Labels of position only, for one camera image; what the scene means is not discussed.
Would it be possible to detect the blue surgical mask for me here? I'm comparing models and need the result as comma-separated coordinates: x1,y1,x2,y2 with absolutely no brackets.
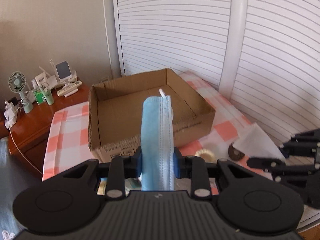
140,89,174,191

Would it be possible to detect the green small bottle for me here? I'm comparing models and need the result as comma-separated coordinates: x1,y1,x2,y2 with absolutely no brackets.
33,90,46,105

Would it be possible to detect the grey blue bedding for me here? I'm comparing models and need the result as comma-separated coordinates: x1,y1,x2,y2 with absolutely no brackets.
0,137,41,239

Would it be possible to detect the white power adapter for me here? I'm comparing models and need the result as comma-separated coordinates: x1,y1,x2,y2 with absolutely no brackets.
4,103,17,129

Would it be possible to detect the cream hair scrunchie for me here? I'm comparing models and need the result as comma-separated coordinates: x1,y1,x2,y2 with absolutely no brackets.
195,148,216,163

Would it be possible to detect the wall power socket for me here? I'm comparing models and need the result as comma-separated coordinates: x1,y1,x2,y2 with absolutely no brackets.
99,76,110,83

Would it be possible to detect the white remote control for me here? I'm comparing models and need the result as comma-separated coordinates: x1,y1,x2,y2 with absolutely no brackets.
57,80,82,97

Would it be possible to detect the white charging cable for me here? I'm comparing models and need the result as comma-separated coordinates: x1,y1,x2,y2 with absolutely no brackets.
4,100,43,175

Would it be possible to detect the phone stand with mirror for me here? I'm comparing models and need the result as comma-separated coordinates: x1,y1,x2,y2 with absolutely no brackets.
55,61,77,85

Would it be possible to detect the white cloth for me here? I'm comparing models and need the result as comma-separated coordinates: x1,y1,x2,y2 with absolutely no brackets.
233,123,285,162

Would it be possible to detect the brown hair scrunchie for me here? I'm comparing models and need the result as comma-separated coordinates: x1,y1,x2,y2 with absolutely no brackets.
228,144,245,161

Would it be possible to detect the brown cardboard box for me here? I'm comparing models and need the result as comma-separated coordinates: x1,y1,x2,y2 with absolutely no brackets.
88,69,215,163

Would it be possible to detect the wooden nightstand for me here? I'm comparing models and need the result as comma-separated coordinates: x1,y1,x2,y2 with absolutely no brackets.
8,84,89,178

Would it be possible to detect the green handheld fan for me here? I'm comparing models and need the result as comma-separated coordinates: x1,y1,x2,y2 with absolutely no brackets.
8,71,33,114

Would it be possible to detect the green tube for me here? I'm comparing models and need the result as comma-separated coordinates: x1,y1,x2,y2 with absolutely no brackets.
41,83,54,105

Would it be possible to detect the white cosmetic box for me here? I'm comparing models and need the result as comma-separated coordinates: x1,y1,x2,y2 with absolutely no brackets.
34,72,47,87

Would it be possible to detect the white louvered door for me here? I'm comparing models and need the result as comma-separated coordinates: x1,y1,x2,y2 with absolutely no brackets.
113,0,319,144

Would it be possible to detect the pink checkered tablecloth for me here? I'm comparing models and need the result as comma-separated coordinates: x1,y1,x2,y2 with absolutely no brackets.
42,73,251,180

